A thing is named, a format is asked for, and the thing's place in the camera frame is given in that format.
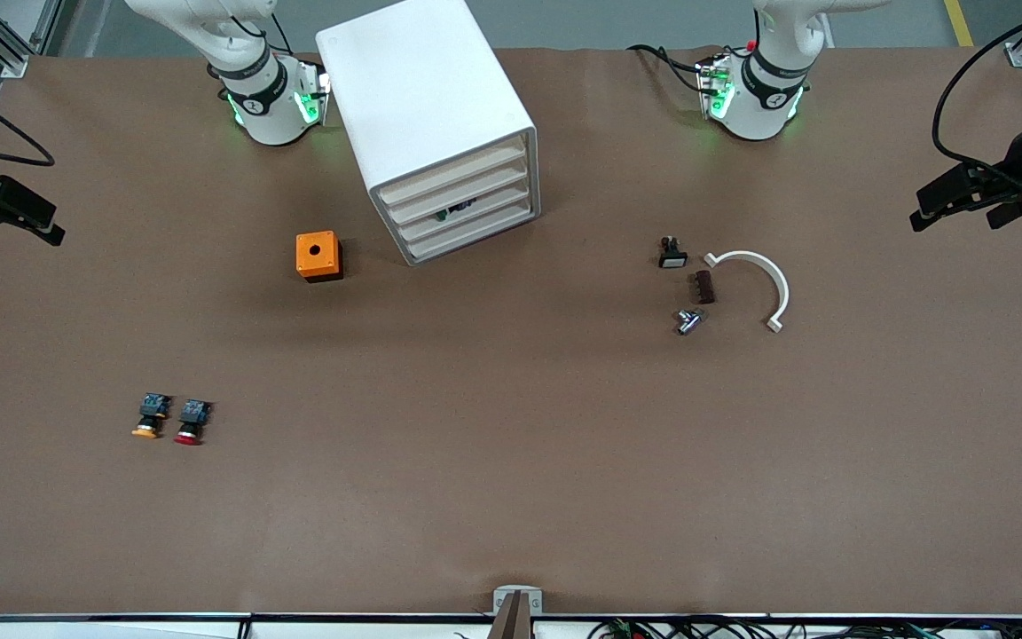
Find red mushroom push button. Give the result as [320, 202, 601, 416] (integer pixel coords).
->
[174, 399, 214, 446]

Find white plastic drawer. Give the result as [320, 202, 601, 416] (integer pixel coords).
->
[403, 202, 536, 263]
[376, 136, 529, 207]
[393, 182, 532, 244]
[384, 160, 531, 225]

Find yellow mushroom push button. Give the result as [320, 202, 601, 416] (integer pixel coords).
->
[131, 393, 174, 439]

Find white drawer cabinet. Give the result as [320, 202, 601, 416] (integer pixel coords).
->
[315, 0, 542, 267]

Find orange box with hole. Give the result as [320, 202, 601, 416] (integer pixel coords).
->
[295, 231, 344, 283]

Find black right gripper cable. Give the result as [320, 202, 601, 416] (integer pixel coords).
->
[0, 71, 57, 169]

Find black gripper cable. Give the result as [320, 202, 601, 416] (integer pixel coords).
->
[932, 0, 1022, 183]
[0, 71, 57, 169]

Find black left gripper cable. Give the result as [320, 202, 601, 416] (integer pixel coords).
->
[932, 0, 1022, 183]

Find white curved bracket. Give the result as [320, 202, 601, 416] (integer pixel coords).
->
[704, 251, 790, 334]

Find black arm base cable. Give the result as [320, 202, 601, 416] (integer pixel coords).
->
[626, 43, 712, 94]

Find tangled black cable bundle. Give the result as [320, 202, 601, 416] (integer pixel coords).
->
[586, 615, 1022, 639]

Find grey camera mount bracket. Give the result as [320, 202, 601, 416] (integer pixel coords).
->
[492, 586, 544, 639]

